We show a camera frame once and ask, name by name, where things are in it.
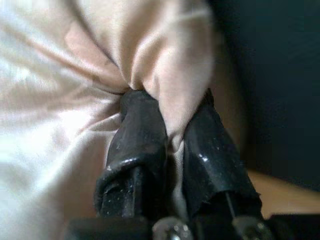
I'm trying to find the beige floral bed sheet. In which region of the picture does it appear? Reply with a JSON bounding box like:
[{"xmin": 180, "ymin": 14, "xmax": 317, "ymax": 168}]
[{"xmin": 0, "ymin": 0, "xmax": 251, "ymax": 240}]

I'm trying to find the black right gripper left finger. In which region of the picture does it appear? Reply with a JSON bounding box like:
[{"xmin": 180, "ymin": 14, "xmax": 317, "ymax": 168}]
[{"xmin": 94, "ymin": 89, "xmax": 168, "ymax": 219}]

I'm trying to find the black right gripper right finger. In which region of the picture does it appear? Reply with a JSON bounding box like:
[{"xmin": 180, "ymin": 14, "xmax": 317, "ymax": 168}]
[{"xmin": 183, "ymin": 87, "xmax": 262, "ymax": 219}]

